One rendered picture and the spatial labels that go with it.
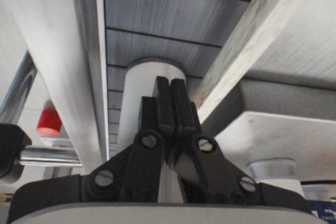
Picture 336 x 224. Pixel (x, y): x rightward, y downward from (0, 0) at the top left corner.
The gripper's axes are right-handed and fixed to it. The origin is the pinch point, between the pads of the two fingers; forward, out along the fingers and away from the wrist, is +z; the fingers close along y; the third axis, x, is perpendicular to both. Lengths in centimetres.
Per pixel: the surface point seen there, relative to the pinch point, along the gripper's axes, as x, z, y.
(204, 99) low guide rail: -1.1, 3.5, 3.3
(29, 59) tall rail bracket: -1.5, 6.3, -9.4
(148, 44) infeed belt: 1.2, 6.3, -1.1
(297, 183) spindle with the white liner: -23.1, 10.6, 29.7
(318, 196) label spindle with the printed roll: -46, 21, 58
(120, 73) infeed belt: -2.5, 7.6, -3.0
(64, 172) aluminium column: -34.9, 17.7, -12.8
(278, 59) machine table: -1.1, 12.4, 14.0
